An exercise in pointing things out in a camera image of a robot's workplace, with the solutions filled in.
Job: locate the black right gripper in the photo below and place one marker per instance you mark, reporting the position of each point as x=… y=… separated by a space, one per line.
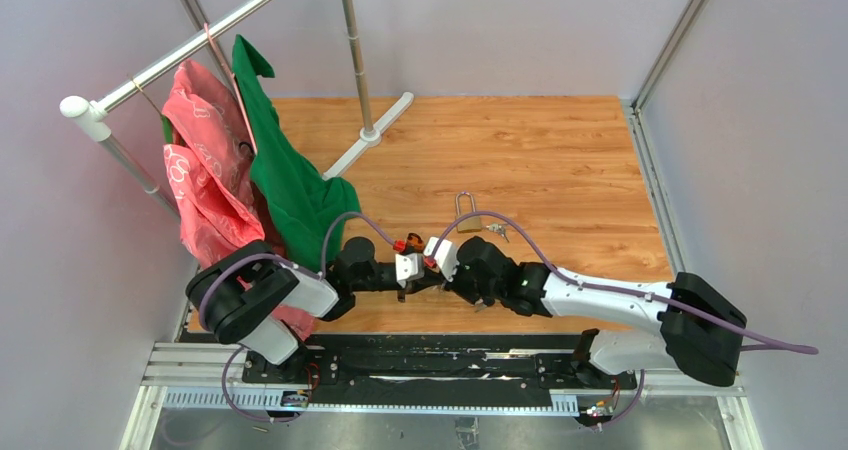
x=453 y=286

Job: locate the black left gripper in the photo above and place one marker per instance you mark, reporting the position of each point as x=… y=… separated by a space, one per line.
x=429 y=281

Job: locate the orange black Opel padlock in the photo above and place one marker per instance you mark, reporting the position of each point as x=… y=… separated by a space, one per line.
x=415 y=242

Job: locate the large brass padlock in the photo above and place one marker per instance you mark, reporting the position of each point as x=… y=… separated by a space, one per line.
x=465 y=206

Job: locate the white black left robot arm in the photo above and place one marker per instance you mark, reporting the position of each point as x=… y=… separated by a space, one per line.
x=236 y=297

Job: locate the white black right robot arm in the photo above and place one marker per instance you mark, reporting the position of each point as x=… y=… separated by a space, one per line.
x=680 y=325

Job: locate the green garment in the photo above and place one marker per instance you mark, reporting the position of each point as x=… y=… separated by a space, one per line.
x=302 y=204

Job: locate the pink patterned garment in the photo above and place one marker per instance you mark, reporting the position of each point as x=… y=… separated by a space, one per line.
x=208 y=169

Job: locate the white metal clothes rack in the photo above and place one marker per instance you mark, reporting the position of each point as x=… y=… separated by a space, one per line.
x=89 y=115

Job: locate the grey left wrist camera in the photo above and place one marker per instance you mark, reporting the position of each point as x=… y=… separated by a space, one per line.
x=409 y=268

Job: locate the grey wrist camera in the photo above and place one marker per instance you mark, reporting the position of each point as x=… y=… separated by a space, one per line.
x=443 y=253
x=409 y=268

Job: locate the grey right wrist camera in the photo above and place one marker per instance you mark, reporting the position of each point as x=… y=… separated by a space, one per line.
x=443 y=253

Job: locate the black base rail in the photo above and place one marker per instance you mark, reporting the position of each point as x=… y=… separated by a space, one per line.
x=415 y=374

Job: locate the aluminium frame post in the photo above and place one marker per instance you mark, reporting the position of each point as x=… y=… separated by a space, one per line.
x=737 y=420

